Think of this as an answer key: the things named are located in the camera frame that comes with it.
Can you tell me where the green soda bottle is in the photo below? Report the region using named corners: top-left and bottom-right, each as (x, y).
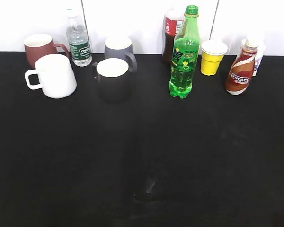
top-left (169, 5), bottom-right (200, 99)

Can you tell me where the brown Nescafe coffee bottle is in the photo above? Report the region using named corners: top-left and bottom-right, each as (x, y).
top-left (225, 36), bottom-right (259, 95)

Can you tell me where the clear water bottle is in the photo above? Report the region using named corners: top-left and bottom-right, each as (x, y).
top-left (66, 7), bottom-right (92, 67)

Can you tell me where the white paper cup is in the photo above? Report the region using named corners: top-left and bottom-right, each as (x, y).
top-left (247, 32), bottom-right (266, 77)

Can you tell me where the yellow paper cup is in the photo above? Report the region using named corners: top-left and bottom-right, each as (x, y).
top-left (200, 40), bottom-right (228, 76)

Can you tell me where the red ceramic mug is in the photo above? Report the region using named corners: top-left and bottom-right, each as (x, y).
top-left (24, 34), bottom-right (70, 68)

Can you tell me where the black ceramic mug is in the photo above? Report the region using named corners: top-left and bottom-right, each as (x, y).
top-left (92, 58), bottom-right (131, 103)

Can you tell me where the grey ceramic mug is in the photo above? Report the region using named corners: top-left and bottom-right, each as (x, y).
top-left (104, 36), bottom-right (137, 72)

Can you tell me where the cola bottle red label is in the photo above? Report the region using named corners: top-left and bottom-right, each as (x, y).
top-left (162, 6), bottom-right (184, 64)

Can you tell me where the white ceramic mug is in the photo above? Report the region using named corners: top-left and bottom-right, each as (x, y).
top-left (25, 54), bottom-right (77, 99)

